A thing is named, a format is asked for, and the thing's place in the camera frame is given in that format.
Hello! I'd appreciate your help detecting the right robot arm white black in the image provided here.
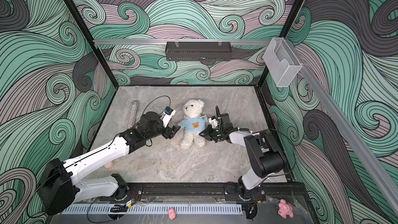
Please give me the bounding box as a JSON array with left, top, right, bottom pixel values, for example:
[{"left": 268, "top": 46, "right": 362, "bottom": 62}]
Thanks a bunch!
[{"left": 200, "top": 114, "right": 287, "bottom": 199}]

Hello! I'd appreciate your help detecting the white teddy bear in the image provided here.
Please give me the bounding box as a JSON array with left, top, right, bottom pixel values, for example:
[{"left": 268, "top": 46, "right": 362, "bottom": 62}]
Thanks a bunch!
[{"left": 178, "top": 99, "right": 208, "bottom": 149}]

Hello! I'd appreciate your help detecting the pink plush toy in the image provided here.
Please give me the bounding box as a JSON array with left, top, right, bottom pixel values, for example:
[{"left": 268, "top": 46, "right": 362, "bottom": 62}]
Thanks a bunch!
[{"left": 278, "top": 199, "right": 294, "bottom": 219}]

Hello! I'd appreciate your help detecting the black wall-mounted tray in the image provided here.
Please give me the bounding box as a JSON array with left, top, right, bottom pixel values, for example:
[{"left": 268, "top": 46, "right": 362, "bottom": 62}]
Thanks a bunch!
[{"left": 165, "top": 42, "right": 232, "bottom": 62}]

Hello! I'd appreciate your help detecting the clear tube with beads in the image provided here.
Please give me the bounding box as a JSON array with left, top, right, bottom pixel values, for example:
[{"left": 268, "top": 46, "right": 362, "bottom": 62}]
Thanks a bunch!
[{"left": 128, "top": 101, "right": 139, "bottom": 128}]

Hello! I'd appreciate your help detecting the small pink toy piece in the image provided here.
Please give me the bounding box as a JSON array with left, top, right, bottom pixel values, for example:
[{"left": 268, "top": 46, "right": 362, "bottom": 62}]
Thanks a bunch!
[{"left": 168, "top": 208, "right": 177, "bottom": 220}]

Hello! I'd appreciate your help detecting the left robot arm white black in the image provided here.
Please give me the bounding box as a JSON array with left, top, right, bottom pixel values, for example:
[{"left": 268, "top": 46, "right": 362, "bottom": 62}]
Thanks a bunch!
[{"left": 36, "top": 107, "right": 180, "bottom": 216}]

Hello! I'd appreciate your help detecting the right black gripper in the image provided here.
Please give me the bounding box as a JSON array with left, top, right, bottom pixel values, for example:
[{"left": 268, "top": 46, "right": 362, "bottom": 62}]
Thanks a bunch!
[{"left": 198, "top": 124, "right": 225, "bottom": 142}]

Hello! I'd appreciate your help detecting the aluminium rail back wall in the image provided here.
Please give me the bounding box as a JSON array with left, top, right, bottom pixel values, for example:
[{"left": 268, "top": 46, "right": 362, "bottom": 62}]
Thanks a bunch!
[{"left": 93, "top": 38, "right": 271, "bottom": 46}]

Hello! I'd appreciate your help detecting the aluminium rail right wall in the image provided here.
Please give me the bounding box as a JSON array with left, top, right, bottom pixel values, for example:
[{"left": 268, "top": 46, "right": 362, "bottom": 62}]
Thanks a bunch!
[{"left": 283, "top": 38, "right": 398, "bottom": 213}]

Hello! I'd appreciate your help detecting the aluminium rail wall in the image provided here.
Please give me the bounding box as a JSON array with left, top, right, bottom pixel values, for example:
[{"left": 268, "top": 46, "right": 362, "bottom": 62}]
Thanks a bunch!
[
  {"left": 283, "top": 38, "right": 398, "bottom": 213},
  {"left": 93, "top": 38, "right": 271, "bottom": 46}
]

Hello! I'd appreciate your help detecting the white slotted cable duct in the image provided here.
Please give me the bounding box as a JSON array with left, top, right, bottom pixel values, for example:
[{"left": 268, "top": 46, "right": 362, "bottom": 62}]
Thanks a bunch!
[{"left": 62, "top": 203, "right": 243, "bottom": 215}]

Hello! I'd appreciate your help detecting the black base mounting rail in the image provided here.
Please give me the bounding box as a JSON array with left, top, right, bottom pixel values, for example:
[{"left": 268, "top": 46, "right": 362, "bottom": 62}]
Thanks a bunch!
[{"left": 60, "top": 181, "right": 308, "bottom": 202}]

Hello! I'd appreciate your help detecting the small peach pink ball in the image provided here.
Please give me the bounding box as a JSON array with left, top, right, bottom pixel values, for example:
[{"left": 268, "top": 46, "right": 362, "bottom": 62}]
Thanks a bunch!
[{"left": 104, "top": 162, "right": 114, "bottom": 170}]

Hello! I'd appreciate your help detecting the clear acrylic wall holder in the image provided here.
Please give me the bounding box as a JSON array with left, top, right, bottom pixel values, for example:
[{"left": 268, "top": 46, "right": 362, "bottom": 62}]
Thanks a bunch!
[{"left": 263, "top": 37, "right": 302, "bottom": 88}]

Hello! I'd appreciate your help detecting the light blue teddy hoodie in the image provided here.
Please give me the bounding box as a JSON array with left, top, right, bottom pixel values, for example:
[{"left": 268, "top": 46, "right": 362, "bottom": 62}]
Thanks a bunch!
[{"left": 178, "top": 116, "right": 208, "bottom": 132}]

